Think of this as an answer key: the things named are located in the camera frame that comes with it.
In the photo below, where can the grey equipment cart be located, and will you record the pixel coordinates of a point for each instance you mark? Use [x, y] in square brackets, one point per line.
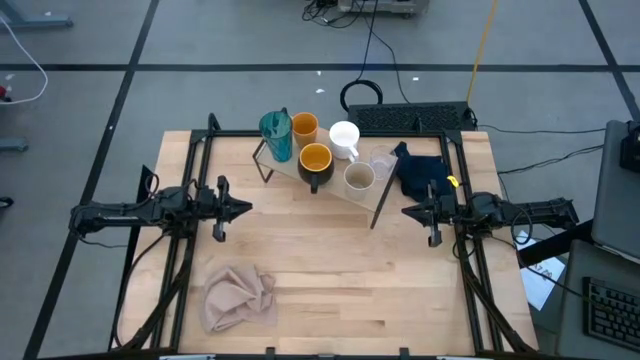
[380, 6]

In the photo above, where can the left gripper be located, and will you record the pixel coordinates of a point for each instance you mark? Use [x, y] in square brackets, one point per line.
[220, 205]

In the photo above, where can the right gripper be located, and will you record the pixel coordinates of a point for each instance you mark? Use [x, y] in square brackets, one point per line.
[442, 210]

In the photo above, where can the grey desk foot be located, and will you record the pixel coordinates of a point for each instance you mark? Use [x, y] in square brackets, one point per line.
[30, 20]

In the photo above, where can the black mug orange inside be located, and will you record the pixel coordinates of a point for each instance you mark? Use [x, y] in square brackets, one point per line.
[316, 160]

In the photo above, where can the white paper sheet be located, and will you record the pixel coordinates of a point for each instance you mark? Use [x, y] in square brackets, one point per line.
[542, 285]

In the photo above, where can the black desk device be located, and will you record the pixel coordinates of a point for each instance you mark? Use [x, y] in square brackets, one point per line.
[631, 147]

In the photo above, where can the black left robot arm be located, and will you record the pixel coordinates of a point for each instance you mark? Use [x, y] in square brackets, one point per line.
[130, 212]

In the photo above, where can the dark navy cloth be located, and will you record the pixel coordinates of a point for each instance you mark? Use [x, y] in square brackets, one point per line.
[420, 170]

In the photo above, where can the yellow tag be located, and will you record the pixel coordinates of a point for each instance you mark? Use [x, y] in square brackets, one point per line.
[453, 181]

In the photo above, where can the blue faceted plastic tumbler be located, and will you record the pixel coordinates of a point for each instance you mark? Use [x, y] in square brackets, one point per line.
[277, 135]

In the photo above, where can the black keyboard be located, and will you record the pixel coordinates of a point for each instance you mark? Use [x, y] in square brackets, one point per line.
[612, 312]

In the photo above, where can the black perforated box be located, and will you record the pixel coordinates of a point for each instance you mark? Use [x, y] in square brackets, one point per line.
[410, 117]

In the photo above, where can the small orange cup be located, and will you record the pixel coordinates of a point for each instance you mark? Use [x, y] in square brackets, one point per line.
[305, 127]

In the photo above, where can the pink cloth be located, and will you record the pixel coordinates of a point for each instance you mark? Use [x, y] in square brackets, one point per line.
[240, 300]

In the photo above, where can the white ceramic mug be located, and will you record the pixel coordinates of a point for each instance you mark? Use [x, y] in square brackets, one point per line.
[344, 137]

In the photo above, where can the clear glass cup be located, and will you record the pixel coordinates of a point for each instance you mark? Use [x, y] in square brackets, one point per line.
[382, 162]

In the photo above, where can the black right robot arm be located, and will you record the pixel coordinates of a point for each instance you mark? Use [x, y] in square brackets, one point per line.
[520, 212]

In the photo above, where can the wooden shelf black legs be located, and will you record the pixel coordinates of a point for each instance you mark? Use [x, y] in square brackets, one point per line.
[287, 170]

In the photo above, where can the tall cream cup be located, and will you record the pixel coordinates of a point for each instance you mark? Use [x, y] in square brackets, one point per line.
[359, 180]

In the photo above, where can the grey desk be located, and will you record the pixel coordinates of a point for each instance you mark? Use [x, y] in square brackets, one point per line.
[617, 210]

